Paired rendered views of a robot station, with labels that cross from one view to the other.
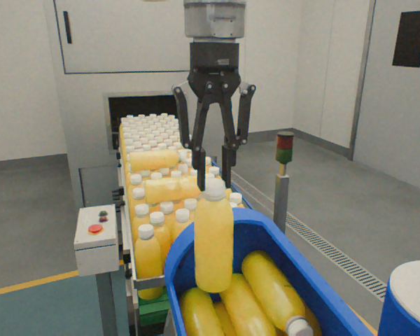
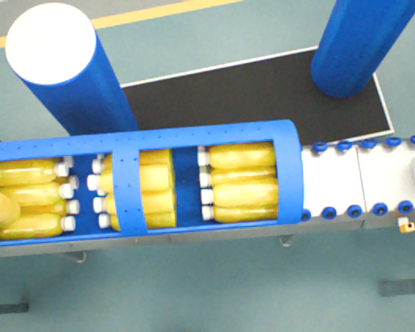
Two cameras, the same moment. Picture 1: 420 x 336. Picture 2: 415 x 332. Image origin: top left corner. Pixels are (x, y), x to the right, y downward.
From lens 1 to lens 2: 0.87 m
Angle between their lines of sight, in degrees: 67
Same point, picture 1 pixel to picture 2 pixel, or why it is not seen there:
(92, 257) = not seen: outside the picture
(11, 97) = not seen: outside the picture
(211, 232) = (1, 206)
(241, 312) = (32, 198)
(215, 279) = (16, 211)
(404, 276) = (20, 63)
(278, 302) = (43, 174)
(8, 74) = not seen: outside the picture
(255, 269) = (5, 179)
